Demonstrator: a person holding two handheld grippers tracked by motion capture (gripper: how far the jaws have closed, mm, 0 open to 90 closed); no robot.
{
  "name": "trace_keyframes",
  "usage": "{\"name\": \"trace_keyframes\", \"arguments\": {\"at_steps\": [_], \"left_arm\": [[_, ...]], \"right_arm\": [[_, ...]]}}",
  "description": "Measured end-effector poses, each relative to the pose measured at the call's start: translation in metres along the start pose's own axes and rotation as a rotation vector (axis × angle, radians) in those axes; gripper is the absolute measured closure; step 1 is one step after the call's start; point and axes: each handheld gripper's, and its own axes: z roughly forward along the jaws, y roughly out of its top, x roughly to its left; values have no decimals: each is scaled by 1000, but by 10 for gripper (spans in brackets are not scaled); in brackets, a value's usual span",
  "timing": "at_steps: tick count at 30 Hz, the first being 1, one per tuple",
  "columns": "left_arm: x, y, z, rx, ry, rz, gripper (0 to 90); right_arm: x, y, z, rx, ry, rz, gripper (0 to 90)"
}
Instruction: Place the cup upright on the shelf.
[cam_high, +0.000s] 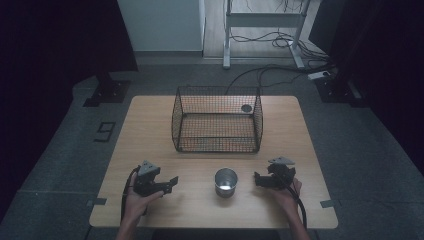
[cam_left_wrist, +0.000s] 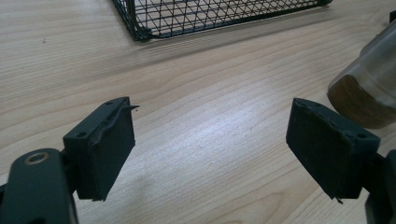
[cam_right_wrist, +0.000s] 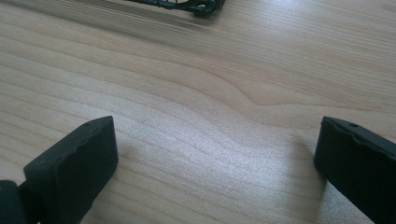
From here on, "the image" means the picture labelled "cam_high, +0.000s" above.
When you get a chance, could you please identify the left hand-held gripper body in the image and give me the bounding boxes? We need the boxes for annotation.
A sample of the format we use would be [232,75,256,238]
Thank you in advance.
[132,159,165,198]

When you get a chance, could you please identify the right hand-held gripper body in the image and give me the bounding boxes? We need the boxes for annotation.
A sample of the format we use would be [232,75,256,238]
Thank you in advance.
[266,156,297,191]

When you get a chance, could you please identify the metal cup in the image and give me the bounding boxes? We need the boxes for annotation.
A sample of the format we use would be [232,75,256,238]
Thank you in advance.
[214,167,239,199]

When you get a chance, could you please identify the black wire mesh basket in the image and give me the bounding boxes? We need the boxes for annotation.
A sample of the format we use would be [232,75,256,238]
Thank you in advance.
[170,85,265,155]

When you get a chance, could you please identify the person's left hand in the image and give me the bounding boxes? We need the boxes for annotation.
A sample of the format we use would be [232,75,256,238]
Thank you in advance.
[124,173,165,220]

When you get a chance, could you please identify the person's right hand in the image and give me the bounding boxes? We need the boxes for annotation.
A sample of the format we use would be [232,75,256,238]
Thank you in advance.
[271,177,303,215]

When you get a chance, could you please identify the person's dark clothing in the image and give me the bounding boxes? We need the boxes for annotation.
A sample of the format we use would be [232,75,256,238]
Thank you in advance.
[150,228,282,240]

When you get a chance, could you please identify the black stand base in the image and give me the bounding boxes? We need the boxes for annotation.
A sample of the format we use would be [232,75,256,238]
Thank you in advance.
[314,75,368,108]
[82,72,132,108]

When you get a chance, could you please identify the white power strip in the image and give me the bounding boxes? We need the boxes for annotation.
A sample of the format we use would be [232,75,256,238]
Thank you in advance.
[307,70,332,81]

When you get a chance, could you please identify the white cabinet panel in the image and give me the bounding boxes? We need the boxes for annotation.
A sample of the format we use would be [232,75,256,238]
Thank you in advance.
[116,0,207,53]

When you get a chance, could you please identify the black curtain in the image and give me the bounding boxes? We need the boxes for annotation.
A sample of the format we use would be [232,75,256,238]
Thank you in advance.
[0,0,139,221]
[308,0,424,168]

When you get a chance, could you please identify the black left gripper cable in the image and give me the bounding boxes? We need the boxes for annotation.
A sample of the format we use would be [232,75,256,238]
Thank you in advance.
[120,165,142,222]

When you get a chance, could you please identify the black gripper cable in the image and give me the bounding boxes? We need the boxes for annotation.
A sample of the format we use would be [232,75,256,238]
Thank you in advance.
[120,165,142,222]
[281,173,308,231]

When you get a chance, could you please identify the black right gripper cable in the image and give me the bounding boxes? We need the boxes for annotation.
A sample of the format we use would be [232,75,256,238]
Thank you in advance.
[281,173,308,231]

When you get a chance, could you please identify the black floor cables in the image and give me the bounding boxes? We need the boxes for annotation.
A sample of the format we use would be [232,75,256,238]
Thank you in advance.
[223,29,338,96]

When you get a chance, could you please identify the white desk frame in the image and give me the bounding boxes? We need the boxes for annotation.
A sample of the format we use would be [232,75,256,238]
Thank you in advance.
[222,0,313,70]

